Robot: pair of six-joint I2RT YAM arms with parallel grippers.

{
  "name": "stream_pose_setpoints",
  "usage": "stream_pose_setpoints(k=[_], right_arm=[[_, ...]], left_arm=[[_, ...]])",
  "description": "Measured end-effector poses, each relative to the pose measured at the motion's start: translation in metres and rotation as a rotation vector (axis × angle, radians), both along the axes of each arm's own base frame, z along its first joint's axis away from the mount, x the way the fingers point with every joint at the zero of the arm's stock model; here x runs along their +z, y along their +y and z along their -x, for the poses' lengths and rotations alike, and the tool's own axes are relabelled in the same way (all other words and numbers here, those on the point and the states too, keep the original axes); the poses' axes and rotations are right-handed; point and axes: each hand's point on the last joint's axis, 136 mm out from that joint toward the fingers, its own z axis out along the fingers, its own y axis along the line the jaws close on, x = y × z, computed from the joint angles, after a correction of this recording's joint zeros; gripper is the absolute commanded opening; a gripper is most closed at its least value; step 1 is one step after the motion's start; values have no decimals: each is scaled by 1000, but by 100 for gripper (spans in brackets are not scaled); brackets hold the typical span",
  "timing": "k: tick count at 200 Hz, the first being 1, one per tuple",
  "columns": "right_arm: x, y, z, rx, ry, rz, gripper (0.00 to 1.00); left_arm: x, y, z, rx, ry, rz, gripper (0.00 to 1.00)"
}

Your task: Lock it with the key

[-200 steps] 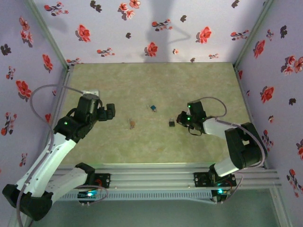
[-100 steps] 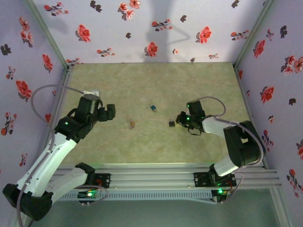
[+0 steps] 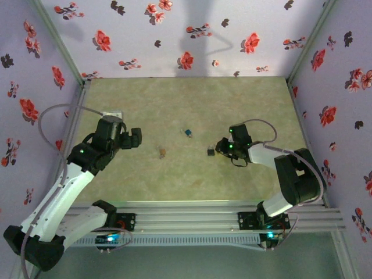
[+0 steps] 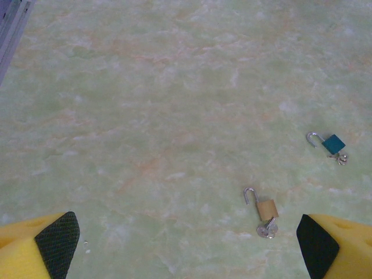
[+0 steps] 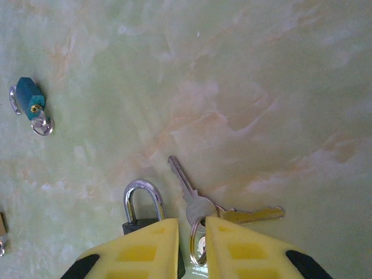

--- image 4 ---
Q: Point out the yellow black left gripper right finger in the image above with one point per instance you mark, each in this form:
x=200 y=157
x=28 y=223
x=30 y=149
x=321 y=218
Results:
x=343 y=250

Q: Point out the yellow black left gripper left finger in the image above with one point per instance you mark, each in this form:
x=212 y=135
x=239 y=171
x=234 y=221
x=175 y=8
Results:
x=20 y=253

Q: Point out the gold padlock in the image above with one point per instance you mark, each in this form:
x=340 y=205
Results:
x=267 y=210

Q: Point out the aluminium side rail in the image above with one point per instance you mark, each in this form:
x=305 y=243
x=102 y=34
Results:
x=14 y=26

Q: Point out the teal padlock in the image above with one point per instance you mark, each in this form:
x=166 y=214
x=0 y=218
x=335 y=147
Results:
x=334 y=143

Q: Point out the silver keys of gold padlock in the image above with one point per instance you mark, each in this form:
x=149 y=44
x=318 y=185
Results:
x=266 y=231

